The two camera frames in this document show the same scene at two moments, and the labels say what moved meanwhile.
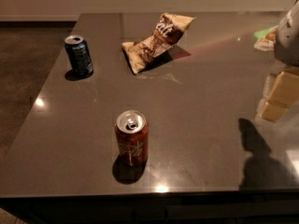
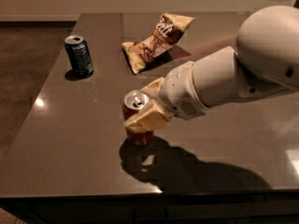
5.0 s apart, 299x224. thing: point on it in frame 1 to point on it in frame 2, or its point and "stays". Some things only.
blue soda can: (80, 57) stays
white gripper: (288, 37) to (177, 88)
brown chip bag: (167, 33) stays
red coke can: (132, 138) to (133, 102)
